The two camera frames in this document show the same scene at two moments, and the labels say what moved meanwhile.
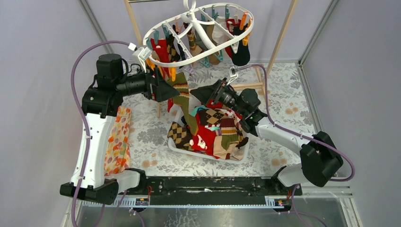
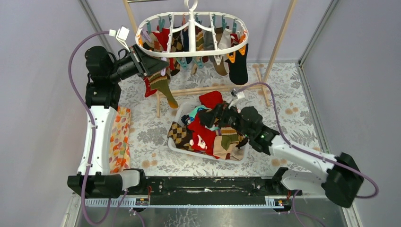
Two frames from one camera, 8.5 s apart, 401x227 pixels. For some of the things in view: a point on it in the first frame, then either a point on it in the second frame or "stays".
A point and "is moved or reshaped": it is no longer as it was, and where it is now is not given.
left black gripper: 152,86 to 139,62
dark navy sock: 242,56 is moved or reshaped
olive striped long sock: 182,100 is moved or reshaped
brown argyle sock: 181,135 stays
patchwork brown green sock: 226,146 stays
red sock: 161,48 to 163,38
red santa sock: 203,141 stays
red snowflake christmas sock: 170,102 is moved or reshaped
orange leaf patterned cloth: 117,158 stays
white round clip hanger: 189,10 is moved or reshaped
